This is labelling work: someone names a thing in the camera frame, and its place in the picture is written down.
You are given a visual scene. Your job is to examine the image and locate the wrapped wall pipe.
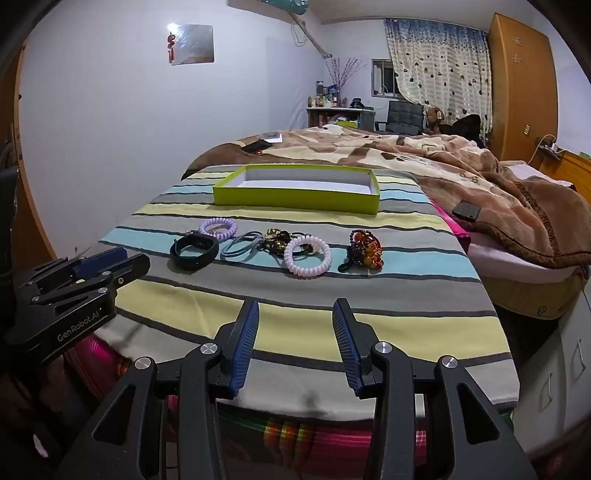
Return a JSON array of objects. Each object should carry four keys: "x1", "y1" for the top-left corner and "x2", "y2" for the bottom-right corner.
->
[{"x1": 277, "y1": 9, "x2": 335, "y2": 60}]

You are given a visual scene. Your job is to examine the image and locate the white cabinet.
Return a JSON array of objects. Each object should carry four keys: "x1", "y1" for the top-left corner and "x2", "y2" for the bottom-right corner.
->
[{"x1": 510, "y1": 295, "x2": 591, "y2": 462}]

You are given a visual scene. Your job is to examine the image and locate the wooden wardrobe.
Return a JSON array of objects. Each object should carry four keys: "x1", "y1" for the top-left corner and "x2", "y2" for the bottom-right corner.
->
[{"x1": 488, "y1": 13, "x2": 558, "y2": 162}]

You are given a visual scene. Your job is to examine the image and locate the pink coil hair tie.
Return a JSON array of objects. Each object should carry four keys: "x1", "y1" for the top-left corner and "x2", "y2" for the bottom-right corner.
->
[{"x1": 283, "y1": 235, "x2": 333, "y2": 279}]

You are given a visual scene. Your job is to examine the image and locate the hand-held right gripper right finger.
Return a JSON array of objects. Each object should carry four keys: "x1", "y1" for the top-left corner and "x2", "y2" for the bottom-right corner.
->
[{"x1": 332, "y1": 298, "x2": 539, "y2": 480}]

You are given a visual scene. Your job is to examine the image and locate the wooden headboard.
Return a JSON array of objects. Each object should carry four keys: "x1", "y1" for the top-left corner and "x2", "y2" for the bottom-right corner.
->
[{"x1": 536, "y1": 148, "x2": 591, "y2": 197}]

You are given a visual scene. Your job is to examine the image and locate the heart print curtain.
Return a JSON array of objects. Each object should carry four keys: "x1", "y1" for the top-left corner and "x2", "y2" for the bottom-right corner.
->
[{"x1": 384, "y1": 18, "x2": 491, "y2": 139}]

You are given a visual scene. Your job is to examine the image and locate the wooden door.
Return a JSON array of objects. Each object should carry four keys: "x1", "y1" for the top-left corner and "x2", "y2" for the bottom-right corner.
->
[{"x1": 0, "y1": 44, "x2": 58, "y2": 261}]

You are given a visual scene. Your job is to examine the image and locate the black beaded hair tie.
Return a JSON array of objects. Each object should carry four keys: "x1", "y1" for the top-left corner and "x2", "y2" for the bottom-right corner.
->
[{"x1": 279, "y1": 230, "x2": 308, "y2": 254}]

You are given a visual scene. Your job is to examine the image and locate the purple flower branches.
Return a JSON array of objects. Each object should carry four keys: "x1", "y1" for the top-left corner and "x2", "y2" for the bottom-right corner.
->
[{"x1": 325, "y1": 56, "x2": 368, "y2": 89}]

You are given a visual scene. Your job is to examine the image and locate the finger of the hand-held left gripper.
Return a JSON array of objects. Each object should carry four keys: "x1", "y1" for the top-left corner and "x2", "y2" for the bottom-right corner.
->
[
  {"x1": 28, "y1": 254, "x2": 152, "y2": 308},
  {"x1": 18, "y1": 247, "x2": 129, "y2": 283}
]

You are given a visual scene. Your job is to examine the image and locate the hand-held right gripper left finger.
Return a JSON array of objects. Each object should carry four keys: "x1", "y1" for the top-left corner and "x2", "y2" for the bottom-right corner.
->
[{"x1": 55, "y1": 298, "x2": 260, "y2": 480}]

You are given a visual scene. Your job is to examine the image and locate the small dark flat case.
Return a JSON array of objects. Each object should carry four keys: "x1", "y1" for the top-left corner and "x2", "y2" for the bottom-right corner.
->
[{"x1": 451, "y1": 200, "x2": 482, "y2": 221}]

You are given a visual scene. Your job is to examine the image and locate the window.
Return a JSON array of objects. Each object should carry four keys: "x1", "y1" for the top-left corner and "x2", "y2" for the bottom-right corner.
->
[{"x1": 370, "y1": 58, "x2": 399, "y2": 97}]

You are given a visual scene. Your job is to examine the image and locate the brown teddy bear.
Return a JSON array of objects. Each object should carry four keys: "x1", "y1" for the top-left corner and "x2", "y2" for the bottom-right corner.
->
[{"x1": 425, "y1": 105, "x2": 447, "y2": 134}]

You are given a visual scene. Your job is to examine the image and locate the air conditioner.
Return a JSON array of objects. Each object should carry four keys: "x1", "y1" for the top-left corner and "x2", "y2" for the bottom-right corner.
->
[{"x1": 226, "y1": 0, "x2": 308, "y2": 18}]

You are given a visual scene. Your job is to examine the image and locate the black chair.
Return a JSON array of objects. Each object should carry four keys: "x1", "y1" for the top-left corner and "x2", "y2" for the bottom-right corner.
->
[{"x1": 375, "y1": 100, "x2": 424, "y2": 136}]

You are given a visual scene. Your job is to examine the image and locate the striped cloth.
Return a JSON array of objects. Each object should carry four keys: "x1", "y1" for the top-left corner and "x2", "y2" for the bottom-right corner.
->
[{"x1": 69, "y1": 164, "x2": 520, "y2": 421}]

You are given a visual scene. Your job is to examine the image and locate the small purple coil hair tie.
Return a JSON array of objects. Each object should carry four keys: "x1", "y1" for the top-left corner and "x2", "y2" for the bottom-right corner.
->
[{"x1": 199, "y1": 218, "x2": 238, "y2": 241}]

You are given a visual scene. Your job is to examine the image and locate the power strip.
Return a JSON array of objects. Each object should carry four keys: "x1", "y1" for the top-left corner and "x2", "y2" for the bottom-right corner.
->
[{"x1": 534, "y1": 135, "x2": 565, "y2": 158}]

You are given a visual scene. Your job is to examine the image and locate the green cardboard box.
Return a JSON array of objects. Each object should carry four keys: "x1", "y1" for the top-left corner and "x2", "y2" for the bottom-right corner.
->
[{"x1": 212, "y1": 165, "x2": 380, "y2": 215}]

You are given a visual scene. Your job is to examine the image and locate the black clothing pile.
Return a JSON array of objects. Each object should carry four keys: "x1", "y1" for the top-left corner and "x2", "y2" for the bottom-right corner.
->
[{"x1": 438, "y1": 114, "x2": 484, "y2": 148}]

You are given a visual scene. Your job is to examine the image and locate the blue-grey cord necklace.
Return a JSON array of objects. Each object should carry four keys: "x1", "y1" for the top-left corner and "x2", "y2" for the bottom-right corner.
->
[{"x1": 221, "y1": 230, "x2": 267, "y2": 260}]

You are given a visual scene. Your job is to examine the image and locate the bed mattress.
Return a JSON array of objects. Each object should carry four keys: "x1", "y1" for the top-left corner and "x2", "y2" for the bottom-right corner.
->
[{"x1": 466, "y1": 161, "x2": 591, "y2": 320}]

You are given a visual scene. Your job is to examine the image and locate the group of bottles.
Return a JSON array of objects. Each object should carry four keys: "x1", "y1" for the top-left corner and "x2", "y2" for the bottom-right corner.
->
[{"x1": 308, "y1": 80, "x2": 349, "y2": 110}]

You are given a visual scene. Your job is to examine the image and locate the square wall mirror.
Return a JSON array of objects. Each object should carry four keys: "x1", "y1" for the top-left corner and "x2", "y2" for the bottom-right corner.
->
[{"x1": 172, "y1": 24, "x2": 215, "y2": 66}]

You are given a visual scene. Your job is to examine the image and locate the amber bead bracelet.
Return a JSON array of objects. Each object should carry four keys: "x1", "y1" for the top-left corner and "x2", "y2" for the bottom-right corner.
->
[{"x1": 338, "y1": 229, "x2": 385, "y2": 274}]

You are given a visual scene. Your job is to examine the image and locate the black fitness band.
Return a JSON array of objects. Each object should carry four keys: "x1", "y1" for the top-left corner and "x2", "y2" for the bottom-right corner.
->
[{"x1": 169, "y1": 233, "x2": 220, "y2": 271}]

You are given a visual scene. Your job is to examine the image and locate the brown patterned blanket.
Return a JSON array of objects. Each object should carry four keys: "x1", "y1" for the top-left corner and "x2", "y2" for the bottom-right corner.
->
[{"x1": 182, "y1": 127, "x2": 591, "y2": 269}]

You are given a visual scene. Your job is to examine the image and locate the white shelf desk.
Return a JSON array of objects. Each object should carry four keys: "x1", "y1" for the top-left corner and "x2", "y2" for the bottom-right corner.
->
[{"x1": 306, "y1": 105, "x2": 376, "y2": 131}]

